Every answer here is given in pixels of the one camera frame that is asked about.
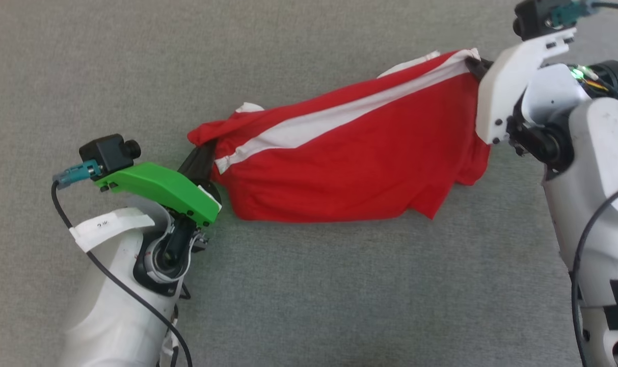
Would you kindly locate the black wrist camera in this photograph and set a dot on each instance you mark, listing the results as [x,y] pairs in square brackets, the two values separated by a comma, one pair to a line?
[110,153]
[533,18]

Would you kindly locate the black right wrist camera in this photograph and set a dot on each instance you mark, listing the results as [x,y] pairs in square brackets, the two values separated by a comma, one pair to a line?
[533,18]

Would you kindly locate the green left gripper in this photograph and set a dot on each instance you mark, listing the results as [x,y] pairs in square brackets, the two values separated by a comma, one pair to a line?
[171,188]

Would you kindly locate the red shirt with white trim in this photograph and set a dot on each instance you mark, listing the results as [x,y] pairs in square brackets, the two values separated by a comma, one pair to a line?
[349,168]

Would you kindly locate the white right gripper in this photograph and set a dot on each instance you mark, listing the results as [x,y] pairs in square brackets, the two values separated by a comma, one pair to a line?
[507,81]

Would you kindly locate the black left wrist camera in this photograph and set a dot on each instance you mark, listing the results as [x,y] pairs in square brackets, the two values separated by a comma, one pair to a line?
[110,153]

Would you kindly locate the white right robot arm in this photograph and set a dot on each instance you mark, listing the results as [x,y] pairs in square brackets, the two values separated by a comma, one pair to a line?
[599,178]

